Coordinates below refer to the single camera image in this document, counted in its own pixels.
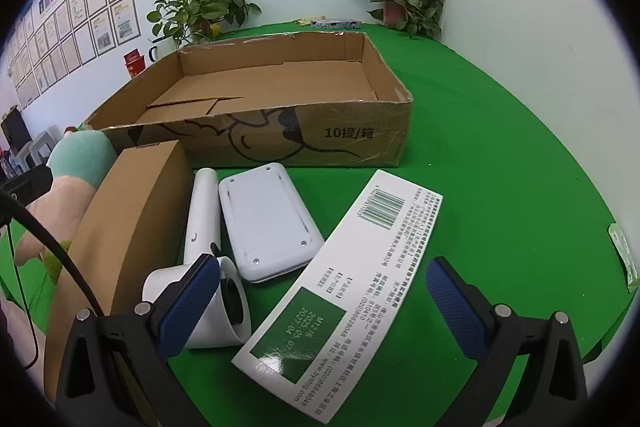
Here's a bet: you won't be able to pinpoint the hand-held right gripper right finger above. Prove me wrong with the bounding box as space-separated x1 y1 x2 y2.
425 256 588 427

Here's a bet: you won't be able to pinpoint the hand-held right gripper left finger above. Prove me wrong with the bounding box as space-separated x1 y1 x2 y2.
55 252 223 427

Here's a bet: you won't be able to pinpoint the white hair dryer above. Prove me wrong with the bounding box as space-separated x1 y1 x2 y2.
142 168 252 350

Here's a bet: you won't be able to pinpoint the narrow brown cardboard box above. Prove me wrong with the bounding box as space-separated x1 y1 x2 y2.
44 140 195 398

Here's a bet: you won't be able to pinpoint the white green printed box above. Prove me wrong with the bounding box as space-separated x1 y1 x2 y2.
231 169 444 408

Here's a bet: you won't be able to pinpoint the white rectangular device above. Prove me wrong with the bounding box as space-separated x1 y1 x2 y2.
218 162 326 284

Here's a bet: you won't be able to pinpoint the large cardboard box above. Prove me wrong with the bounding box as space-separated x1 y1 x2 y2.
82 31 414 168

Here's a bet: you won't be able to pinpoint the grey plastic stools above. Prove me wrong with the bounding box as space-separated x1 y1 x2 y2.
12 127 61 170

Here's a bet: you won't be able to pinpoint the teal and peach plush toy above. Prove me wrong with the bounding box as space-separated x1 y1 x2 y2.
12 129 118 280

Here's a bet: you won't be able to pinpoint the black monitor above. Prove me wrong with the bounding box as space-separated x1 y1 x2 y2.
0 107 28 148

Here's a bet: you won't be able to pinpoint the green table cloth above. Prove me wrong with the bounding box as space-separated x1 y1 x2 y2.
0 21 640 427

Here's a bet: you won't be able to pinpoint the red cup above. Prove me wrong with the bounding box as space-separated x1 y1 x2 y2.
123 49 147 80

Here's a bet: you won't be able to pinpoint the clear plastic packet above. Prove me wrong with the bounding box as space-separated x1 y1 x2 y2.
607 223 640 293

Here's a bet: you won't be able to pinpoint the bushy potted green plant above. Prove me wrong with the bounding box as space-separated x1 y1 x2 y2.
146 0 262 48

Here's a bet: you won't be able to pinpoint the printed tissue packet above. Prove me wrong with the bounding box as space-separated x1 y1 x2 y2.
311 18 362 31

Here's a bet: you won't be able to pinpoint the thick black cable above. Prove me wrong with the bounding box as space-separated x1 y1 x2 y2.
0 189 108 318

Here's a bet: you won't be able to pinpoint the thin black cable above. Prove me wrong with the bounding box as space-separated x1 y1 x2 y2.
6 217 40 369

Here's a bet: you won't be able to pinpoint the framed certificates on wall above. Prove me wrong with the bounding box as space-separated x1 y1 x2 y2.
7 0 138 110

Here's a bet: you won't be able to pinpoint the white mug with black handle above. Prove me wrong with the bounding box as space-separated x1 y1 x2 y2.
148 44 176 64

